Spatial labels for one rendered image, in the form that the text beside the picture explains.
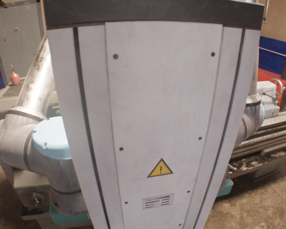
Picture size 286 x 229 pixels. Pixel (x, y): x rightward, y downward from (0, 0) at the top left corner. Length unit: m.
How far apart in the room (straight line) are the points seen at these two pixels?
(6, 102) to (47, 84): 0.63
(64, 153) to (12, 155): 0.19
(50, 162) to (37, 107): 0.22
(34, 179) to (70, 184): 0.88
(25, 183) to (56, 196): 0.83
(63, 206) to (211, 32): 0.60
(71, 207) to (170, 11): 0.57
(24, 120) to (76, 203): 0.29
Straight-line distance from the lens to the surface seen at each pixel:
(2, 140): 0.66
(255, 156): 2.34
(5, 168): 1.58
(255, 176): 2.60
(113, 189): 0.43
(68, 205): 0.64
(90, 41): 0.28
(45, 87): 0.70
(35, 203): 1.49
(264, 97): 2.12
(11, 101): 1.29
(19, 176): 1.50
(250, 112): 0.73
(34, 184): 1.44
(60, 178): 0.57
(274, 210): 2.47
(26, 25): 4.47
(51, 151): 0.51
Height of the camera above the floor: 1.75
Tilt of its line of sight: 29 degrees down
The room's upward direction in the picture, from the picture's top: straight up
